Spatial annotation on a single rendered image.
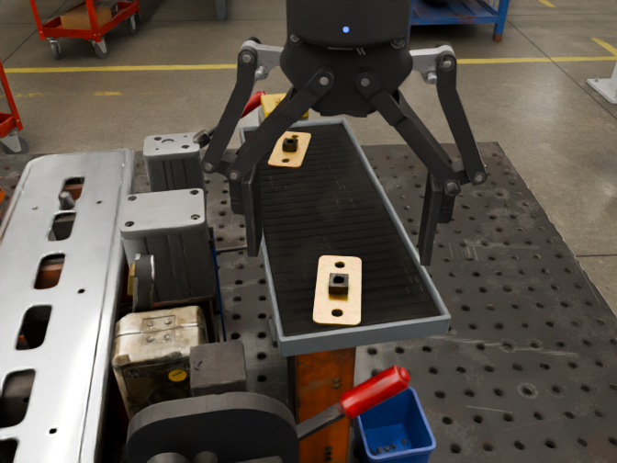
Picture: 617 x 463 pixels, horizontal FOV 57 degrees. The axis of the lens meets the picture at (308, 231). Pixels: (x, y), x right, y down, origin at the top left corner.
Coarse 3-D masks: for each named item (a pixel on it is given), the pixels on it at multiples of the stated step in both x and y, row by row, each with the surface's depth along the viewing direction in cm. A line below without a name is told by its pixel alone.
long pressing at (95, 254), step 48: (48, 192) 90; (96, 192) 90; (0, 240) 81; (48, 240) 80; (96, 240) 80; (0, 288) 72; (48, 288) 72; (96, 288) 72; (0, 336) 66; (48, 336) 66; (96, 336) 65; (0, 384) 60; (48, 384) 60; (96, 384) 60; (0, 432) 56; (48, 432) 56; (96, 432) 55
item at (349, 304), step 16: (336, 256) 51; (320, 272) 50; (336, 272) 50; (352, 272) 50; (320, 288) 48; (336, 288) 47; (352, 288) 48; (320, 304) 47; (336, 304) 47; (352, 304) 47; (320, 320) 45; (336, 320) 45; (352, 320) 45
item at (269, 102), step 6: (264, 96) 80; (270, 96) 80; (276, 96) 80; (282, 96) 80; (264, 102) 79; (270, 102) 79; (276, 102) 79; (264, 108) 77; (270, 108) 77; (264, 114) 78; (306, 114) 78
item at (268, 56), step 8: (248, 40) 36; (256, 48) 36; (264, 48) 36; (272, 48) 36; (280, 48) 36; (264, 56) 36; (272, 56) 36; (264, 64) 36; (272, 64) 36; (256, 72) 36; (264, 72) 37
